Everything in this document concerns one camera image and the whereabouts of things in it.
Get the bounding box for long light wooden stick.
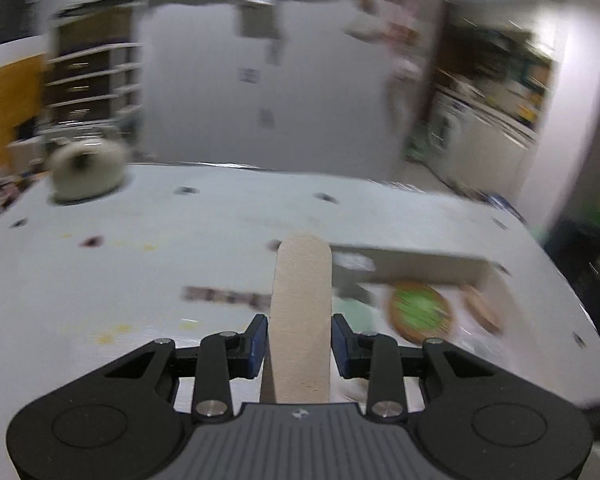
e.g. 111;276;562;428
259;232;335;404

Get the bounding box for cream cat-shaped ceramic ornament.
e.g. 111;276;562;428
47;139;129;202

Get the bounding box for small wall organiser box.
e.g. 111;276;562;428
234;0;284;39

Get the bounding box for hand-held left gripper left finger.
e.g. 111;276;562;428
104;314;269;420

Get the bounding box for white cardboard box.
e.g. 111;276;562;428
329;244;512;357

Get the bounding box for white washing machine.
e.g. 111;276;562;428
429;92;469;162

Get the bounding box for black cloth on chair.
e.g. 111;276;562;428
544;219;600;292

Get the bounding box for green patterned bag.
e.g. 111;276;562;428
404;127;432;162

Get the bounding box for cork coaster with green print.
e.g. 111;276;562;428
387;282;457;344

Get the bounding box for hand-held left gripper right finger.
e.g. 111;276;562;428
331;313;497;420

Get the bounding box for white hanging plastic bag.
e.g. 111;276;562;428
346;9;397;42

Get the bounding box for brown wooden paddle piece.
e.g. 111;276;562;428
462;284;504;337

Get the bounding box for white lower kitchen cabinets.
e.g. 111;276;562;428
459;104;537;197

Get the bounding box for white cabinet with dark drawers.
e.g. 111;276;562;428
42;42;144;134

